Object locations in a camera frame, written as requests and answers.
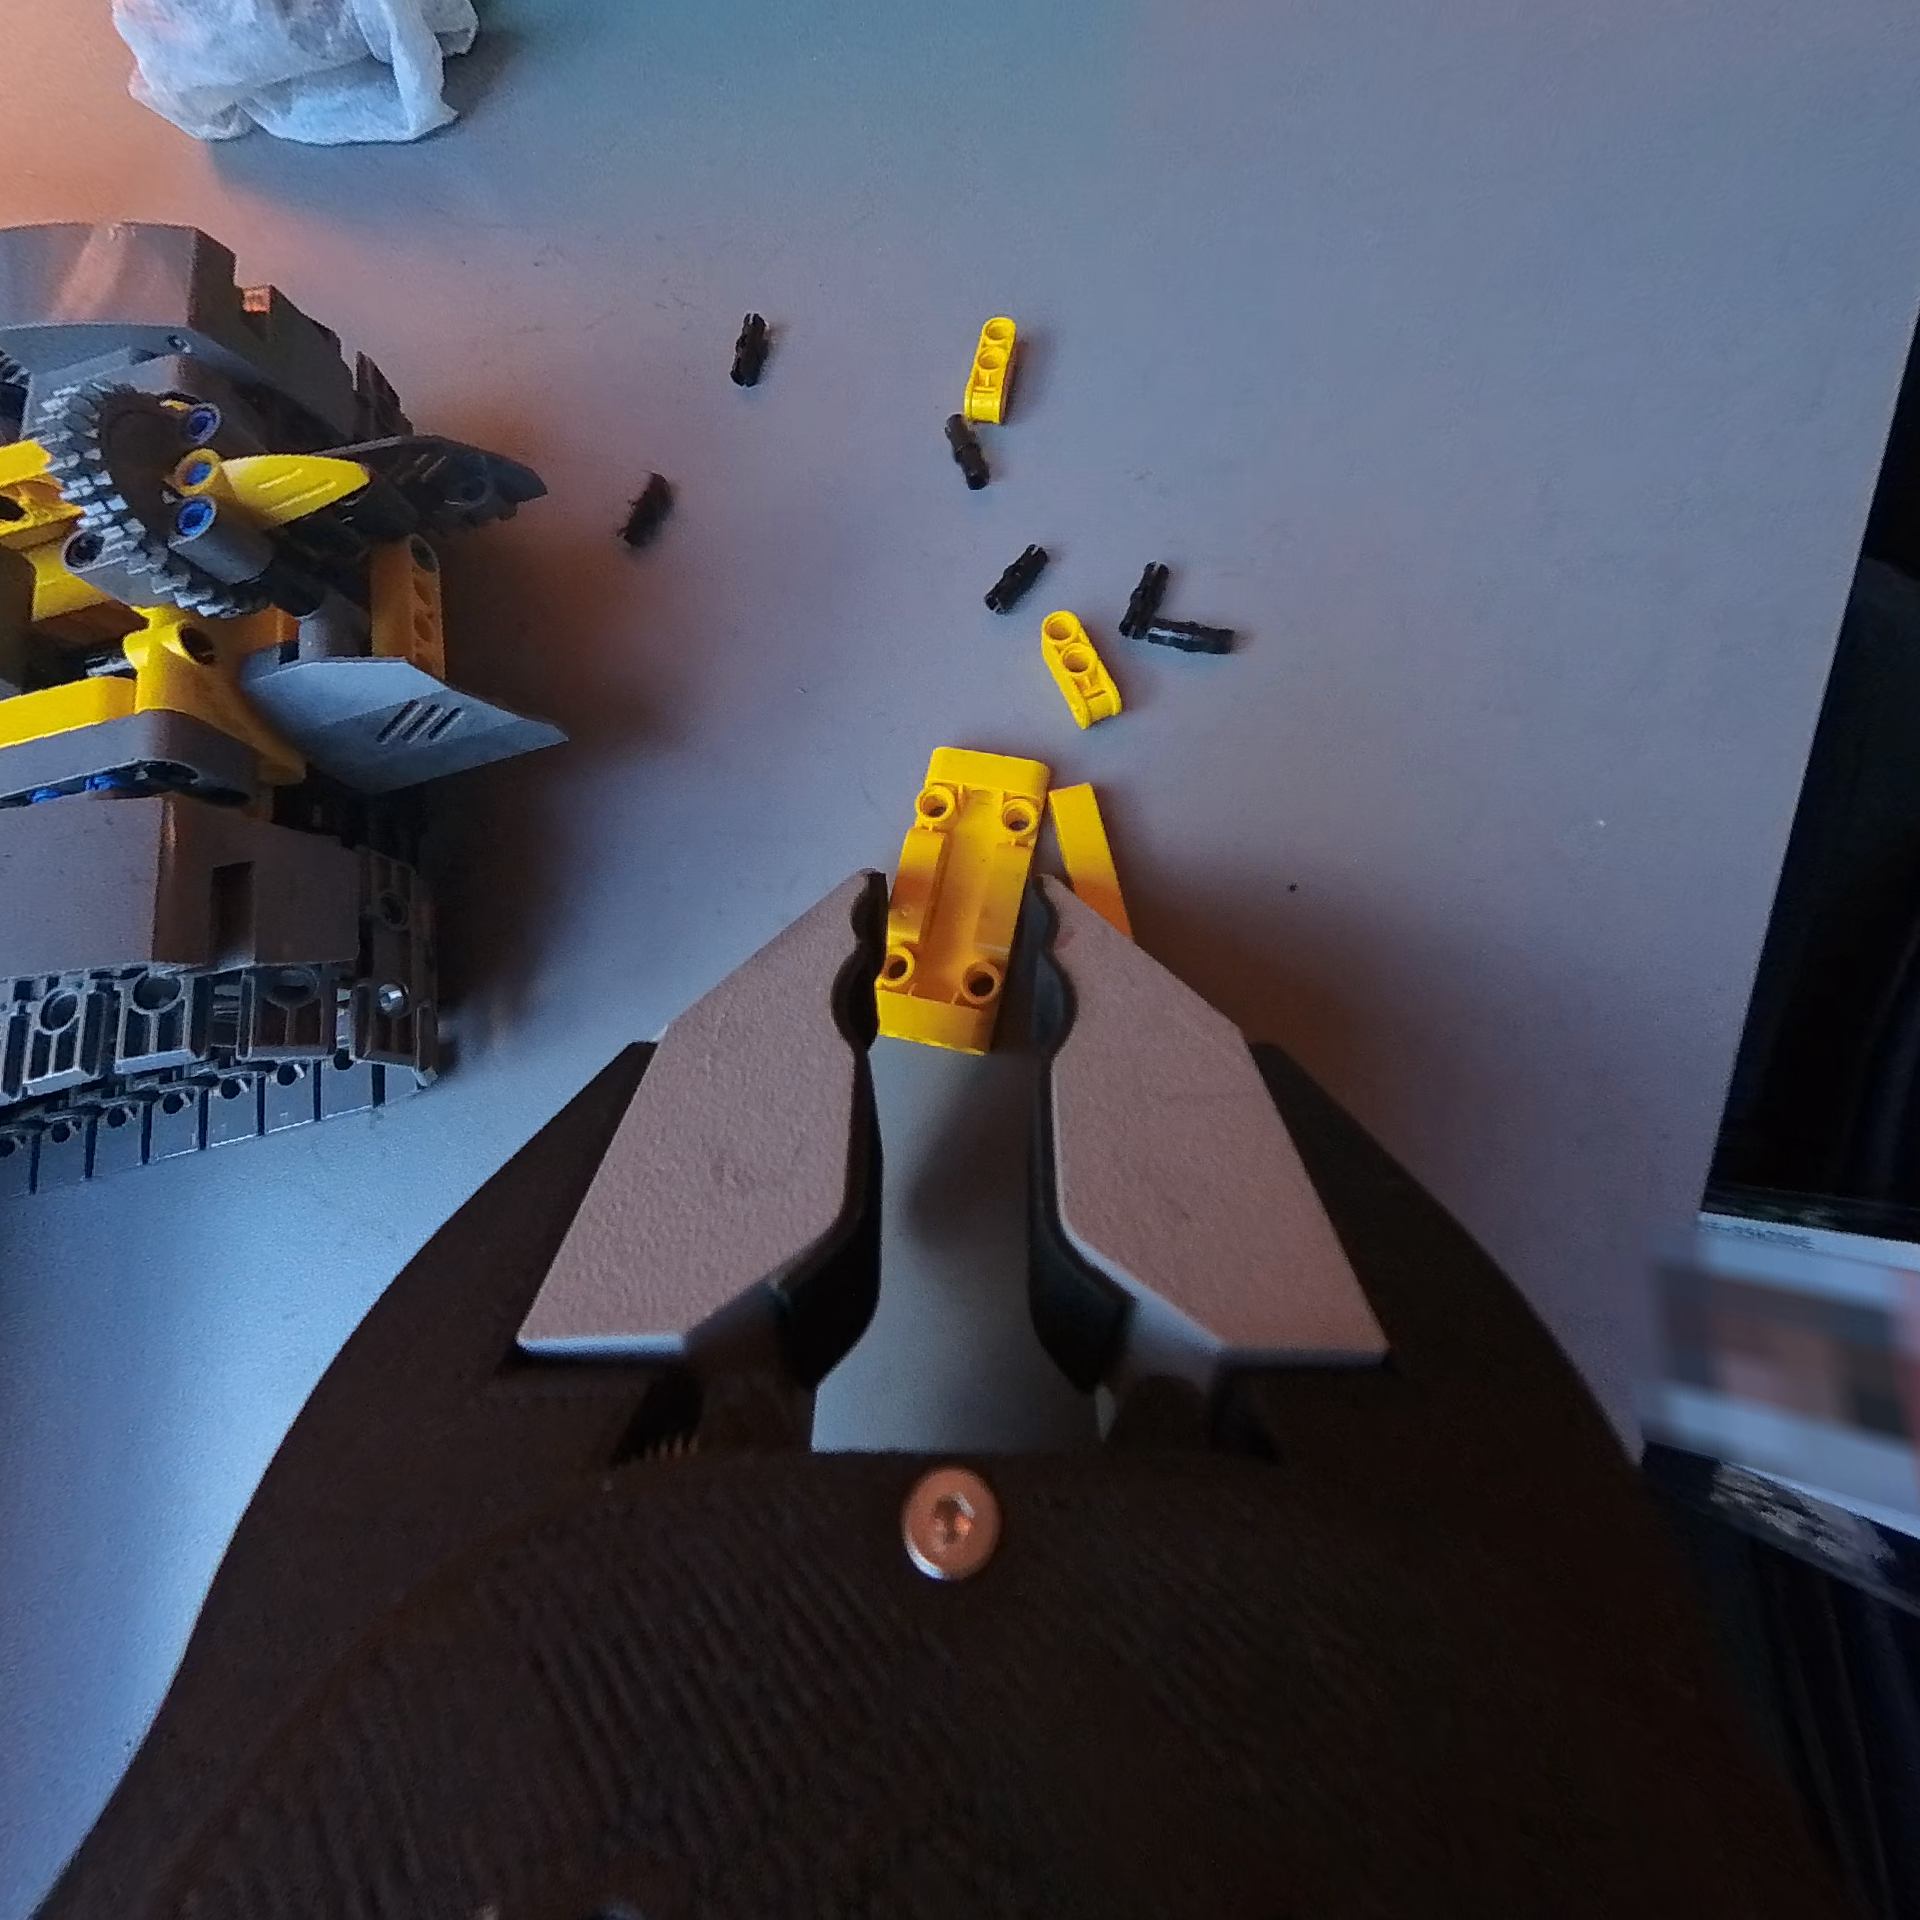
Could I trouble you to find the yellow toy plate with holes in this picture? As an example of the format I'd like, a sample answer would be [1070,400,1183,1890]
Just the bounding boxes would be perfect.
[871,745,1056,1053]

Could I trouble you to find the crumpled white tissue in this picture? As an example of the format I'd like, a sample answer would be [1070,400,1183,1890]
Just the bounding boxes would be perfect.
[115,0,487,149]

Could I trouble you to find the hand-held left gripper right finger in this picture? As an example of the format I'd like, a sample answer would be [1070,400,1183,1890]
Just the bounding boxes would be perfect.
[1035,894,1390,1381]

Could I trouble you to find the scattered black toy pins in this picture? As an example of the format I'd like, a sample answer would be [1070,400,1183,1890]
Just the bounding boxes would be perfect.
[622,309,1237,655]

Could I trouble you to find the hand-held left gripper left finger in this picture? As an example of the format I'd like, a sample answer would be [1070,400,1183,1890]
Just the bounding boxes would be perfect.
[516,878,891,1370]

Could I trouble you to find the grey desk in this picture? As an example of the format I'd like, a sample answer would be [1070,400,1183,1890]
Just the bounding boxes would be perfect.
[0,0,1920,1862]

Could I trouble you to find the yellow grey toy bulldozer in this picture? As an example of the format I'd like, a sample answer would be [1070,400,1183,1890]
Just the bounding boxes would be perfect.
[0,226,569,1198]

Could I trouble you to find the yellow thin toy liftarm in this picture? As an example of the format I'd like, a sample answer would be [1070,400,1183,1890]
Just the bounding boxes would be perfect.
[1045,783,1137,940]

